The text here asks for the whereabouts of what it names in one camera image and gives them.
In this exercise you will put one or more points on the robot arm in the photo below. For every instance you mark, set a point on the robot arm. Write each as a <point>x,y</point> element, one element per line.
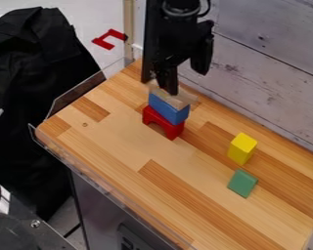
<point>181,7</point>

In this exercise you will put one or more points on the blue rectangle block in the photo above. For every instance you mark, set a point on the blue rectangle block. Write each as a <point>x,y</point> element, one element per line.
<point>168,110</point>

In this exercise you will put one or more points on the plain wooden rectangle block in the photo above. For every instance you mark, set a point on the plain wooden rectangle block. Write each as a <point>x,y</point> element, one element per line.
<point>181,99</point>

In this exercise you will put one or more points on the red arch block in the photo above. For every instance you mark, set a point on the red arch block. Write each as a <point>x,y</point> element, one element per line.
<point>162,123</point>

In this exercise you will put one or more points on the green block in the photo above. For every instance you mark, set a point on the green block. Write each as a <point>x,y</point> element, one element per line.
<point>242,183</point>

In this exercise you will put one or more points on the yellow block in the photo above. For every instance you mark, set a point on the yellow block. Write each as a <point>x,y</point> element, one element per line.
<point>242,148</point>

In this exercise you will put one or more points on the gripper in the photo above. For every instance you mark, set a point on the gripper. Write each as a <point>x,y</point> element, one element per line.
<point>174,39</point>

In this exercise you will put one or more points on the black bag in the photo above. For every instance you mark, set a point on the black bag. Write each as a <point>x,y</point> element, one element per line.
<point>28,97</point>

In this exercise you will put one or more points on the red clamp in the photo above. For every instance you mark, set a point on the red clamp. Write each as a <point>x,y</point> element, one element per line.
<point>107,39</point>

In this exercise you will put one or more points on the wooden post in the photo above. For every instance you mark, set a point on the wooden post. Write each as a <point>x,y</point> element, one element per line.
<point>128,29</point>

